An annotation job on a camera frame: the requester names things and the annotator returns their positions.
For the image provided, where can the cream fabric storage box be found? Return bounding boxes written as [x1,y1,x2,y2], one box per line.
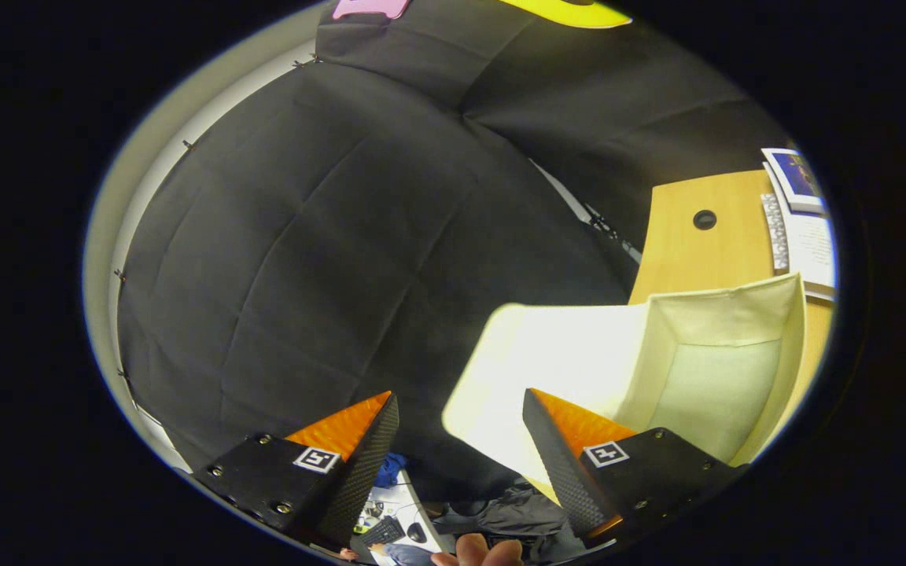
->
[444,273,808,505]

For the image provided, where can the black keyboard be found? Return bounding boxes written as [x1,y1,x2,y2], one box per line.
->
[362,515,407,548]

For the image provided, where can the cluttered white desk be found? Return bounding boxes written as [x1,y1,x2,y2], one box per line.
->
[355,481,454,566]

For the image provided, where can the white book with blue picture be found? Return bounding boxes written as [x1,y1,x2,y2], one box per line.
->
[762,147,828,215]

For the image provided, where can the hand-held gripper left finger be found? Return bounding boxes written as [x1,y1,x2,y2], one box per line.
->
[192,390,401,549]

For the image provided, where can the dark cloth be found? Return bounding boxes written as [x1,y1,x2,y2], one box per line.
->
[431,483,584,560]

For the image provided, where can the small blue item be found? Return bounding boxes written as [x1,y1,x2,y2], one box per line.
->
[374,452,408,489]

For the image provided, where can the white book with text cover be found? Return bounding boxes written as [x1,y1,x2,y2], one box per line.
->
[761,192,838,301]

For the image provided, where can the black backdrop cloth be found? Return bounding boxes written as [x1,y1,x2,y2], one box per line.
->
[111,0,796,504]

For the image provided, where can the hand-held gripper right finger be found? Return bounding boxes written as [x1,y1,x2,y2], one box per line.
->
[521,387,749,543]

